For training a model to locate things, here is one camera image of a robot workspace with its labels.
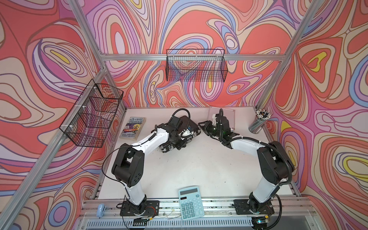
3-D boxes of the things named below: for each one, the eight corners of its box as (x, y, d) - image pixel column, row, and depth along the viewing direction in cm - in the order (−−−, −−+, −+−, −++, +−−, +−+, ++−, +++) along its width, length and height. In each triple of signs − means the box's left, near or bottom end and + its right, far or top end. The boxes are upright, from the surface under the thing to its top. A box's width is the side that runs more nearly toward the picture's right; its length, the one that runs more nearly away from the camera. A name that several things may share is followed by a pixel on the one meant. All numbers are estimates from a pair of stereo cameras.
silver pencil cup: (247, 131, 105) (256, 116, 93) (250, 123, 110) (259, 108, 98) (259, 135, 103) (269, 120, 90) (261, 127, 108) (271, 112, 95)
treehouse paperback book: (122, 142, 106) (119, 136, 100) (129, 122, 118) (126, 116, 112) (142, 142, 106) (139, 136, 100) (146, 122, 118) (144, 116, 112)
